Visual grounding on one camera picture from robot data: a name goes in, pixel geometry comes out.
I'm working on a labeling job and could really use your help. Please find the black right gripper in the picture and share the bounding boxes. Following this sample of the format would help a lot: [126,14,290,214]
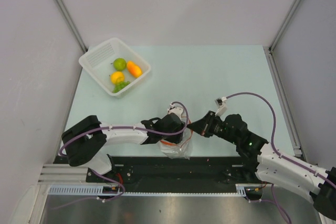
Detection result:
[186,111,238,145]

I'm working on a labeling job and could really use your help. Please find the clear zip top bag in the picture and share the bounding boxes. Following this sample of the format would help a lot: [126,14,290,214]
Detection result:
[158,129,194,159]

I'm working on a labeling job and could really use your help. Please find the orange fake peach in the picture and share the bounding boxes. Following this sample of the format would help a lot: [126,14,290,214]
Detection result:
[127,61,142,78]

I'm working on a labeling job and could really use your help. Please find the yellow fake lemon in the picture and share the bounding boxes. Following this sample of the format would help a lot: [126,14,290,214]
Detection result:
[110,71,125,84]

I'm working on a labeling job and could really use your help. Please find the light green fake pear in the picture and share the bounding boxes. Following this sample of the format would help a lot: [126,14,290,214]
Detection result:
[113,58,127,71]

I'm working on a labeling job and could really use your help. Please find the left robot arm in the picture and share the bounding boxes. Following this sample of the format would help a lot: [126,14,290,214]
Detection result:
[59,113,185,182]

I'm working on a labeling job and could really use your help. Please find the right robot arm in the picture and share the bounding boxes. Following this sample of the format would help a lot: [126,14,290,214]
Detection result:
[187,111,335,220]

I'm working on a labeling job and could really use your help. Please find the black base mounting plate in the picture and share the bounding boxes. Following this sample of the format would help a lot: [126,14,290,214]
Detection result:
[86,155,274,193]

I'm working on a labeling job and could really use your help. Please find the white plastic basket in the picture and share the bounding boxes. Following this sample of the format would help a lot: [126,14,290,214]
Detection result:
[79,38,151,97]

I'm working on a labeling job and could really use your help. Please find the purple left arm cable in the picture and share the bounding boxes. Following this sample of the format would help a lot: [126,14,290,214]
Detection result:
[58,101,190,157]

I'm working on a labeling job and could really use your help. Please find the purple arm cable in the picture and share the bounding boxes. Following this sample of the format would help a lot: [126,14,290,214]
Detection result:
[58,101,190,157]
[223,92,336,222]

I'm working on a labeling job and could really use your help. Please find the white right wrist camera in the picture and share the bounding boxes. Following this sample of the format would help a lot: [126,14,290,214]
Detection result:
[215,97,227,117]

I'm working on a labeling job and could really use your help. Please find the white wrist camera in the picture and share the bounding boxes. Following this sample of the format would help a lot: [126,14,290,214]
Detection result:
[215,97,227,117]
[167,103,185,119]

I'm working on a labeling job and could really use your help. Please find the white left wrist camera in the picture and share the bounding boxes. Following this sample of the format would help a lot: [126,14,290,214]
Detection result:
[167,103,185,119]

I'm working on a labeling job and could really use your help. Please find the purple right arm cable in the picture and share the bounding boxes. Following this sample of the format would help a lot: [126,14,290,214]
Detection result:
[223,92,336,222]

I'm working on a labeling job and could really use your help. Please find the right aluminium corner post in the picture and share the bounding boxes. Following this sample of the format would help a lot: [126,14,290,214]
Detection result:
[269,0,319,51]

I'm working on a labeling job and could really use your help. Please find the aluminium corner post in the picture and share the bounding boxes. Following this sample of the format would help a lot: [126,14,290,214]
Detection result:
[269,0,319,51]
[53,0,88,53]

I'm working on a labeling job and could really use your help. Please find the white slotted cable duct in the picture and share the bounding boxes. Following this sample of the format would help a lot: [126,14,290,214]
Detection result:
[47,185,246,197]

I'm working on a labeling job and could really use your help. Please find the aluminium frame rail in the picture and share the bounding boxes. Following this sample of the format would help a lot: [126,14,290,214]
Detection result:
[38,164,88,185]

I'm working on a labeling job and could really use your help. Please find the left aluminium corner post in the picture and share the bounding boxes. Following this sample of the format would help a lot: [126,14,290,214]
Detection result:
[53,0,88,53]

